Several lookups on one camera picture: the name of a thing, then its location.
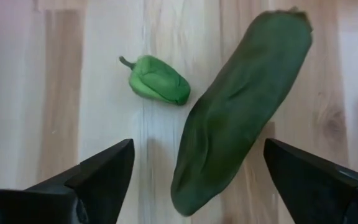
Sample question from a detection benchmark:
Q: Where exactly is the large dark green cucumber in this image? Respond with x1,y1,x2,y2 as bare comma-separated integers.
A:
170,6,313,217

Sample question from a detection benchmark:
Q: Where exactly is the green bell pepper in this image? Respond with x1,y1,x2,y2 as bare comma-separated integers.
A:
119,55,191,106

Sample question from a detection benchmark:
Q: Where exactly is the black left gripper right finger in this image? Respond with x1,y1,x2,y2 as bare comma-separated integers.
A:
263,138,358,224

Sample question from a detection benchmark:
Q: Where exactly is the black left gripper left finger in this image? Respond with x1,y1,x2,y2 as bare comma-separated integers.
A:
0,138,135,224

